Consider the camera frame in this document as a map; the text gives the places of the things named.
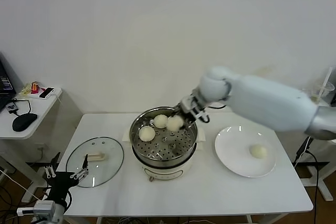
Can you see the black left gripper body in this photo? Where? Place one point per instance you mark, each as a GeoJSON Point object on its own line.
{"type": "Point", "coordinates": [60, 184]}

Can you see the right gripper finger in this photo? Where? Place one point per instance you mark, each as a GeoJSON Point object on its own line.
{"type": "Point", "coordinates": [177, 111]}
{"type": "Point", "coordinates": [197, 119]}

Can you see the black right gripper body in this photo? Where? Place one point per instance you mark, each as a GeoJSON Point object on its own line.
{"type": "Point", "coordinates": [198, 106]}

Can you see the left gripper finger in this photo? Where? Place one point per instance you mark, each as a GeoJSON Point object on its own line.
{"type": "Point", "coordinates": [50, 172]}
{"type": "Point", "coordinates": [83, 174]}

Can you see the white steamed baozi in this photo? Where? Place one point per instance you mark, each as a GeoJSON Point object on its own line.
{"type": "Point", "coordinates": [174, 124]}
{"type": "Point", "coordinates": [160, 121]}
{"type": "Point", "coordinates": [258, 151]}
{"type": "Point", "coordinates": [147, 133]}

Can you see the round glass pot lid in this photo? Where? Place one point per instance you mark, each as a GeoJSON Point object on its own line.
{"type": "Point", "coordinates": [110, 155]}

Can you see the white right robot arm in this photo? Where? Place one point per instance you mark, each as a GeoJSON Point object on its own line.
{"type": "Point", "coordinates": [262, 103]}

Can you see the stainless steel steamer basket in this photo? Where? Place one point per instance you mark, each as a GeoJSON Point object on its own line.
{"type": "Point", "coordinates": [183, 140]}

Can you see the round white plate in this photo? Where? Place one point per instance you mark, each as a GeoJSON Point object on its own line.
{"type": "Point", "coordinates": [236, 153]}

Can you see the black computer mouse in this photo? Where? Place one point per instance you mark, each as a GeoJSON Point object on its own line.
{"type": "Point", "coordinates": [25, 122]}

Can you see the white side table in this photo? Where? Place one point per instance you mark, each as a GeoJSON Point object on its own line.
{"type": "Point", "coordinates": [39, 113]}
{"type": "Point", "coordinates": [326, 190]}

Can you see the white electric cooking pot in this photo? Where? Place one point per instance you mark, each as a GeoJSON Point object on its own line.
{"type": "Point", "coordinates": [162, 172]}

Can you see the small black device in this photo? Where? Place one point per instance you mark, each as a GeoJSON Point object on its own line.
{"type": "Point", "coordinates": [11, 107]}

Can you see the black phone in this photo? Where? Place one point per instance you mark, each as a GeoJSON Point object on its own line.
{"type": "Point", "coordinates": [47, 93]}

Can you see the red yellow small items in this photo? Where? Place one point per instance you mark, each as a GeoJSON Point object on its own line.
{"type": "Point", "coordinates": [35, 89]}

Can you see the yellow snack packet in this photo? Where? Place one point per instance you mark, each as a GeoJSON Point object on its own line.
{"type": "Point", "coordinates": [26, 90]}

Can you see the black laptop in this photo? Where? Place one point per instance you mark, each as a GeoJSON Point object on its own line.
{"type": "Point", "coordinates": [5, 87]}

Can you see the clear plastic drink cup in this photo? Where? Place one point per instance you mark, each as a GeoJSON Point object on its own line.
{"type": "Point", "coordinates": [325, 91]}

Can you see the white drinking straw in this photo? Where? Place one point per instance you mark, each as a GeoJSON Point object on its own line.
{"type": "Point", "coordinates": [328, 77]}

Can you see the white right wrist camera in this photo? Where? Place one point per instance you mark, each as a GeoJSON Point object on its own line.
{"type": "Point", "coordinates": [187, 103]}

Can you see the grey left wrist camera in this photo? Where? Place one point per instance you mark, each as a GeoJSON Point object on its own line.
{"type": "Point", "coordinates": [44, 206]}

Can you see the white wall socket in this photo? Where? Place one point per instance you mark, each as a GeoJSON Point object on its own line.
{"type": "Point", "coordinates": [42, 147]}

